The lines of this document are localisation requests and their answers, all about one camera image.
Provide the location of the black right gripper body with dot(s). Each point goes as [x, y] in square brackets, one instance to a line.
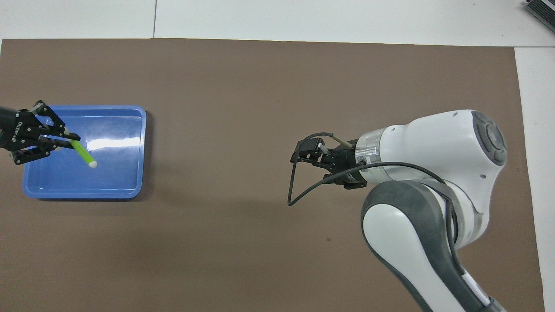
[347, 162]

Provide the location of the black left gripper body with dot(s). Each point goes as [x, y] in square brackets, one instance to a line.
[17, 130]

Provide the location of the green pen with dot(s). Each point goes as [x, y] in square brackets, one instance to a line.
[84, 154]

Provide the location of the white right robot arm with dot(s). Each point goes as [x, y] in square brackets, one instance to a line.
[433, 147]

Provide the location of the blue plastic tray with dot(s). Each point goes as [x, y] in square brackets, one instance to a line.
[112, 177]

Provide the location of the brown table mat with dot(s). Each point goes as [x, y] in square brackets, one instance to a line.
[217, 238]

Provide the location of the grey ribbed device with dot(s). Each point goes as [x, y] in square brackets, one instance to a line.
[544, 11]

